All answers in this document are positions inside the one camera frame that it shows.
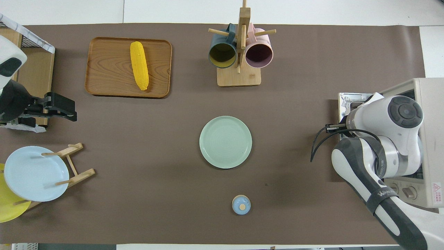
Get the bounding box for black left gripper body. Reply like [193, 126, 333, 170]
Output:
[23, 95, 53, 117]

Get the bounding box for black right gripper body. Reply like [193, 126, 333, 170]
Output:
[325, 123, 347, 134]

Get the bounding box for glass oven door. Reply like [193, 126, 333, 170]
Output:
[338, 92, 373, 141]

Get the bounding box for yellow corn cob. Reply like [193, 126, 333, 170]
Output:
[130, 41, 150, 91]

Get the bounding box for pale green plate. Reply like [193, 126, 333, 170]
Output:
[199, 116, 253, 169]

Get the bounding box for beige toaster oven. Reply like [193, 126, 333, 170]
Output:
[380, 78, 444, 209]

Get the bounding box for light blue plate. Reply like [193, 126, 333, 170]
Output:
[3, 146, 70, 202]

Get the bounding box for brown wooden tray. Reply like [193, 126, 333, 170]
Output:
[85, 37, 173, 99]

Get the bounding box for wooden plate rack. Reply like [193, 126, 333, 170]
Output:
[13, 142, 96, 210]

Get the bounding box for brown paper table mat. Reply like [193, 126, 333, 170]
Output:
[0, 24, 441, 245]

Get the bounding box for yellow plate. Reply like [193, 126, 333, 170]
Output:
[0, 163, 32, 223]

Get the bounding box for pink mug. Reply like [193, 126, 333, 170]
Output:
[245, 23, 274, 68]

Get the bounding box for wooden mug tree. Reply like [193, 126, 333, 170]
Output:
[208, 0, 277, 87]

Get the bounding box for dark blue mug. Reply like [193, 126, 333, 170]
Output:
[208, 24, 238, 69]

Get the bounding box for wire shelf with wooden boards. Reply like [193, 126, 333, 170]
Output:
[0, 21, 56, 127]

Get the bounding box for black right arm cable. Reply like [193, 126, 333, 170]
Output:
[310, 126, 382, 163]

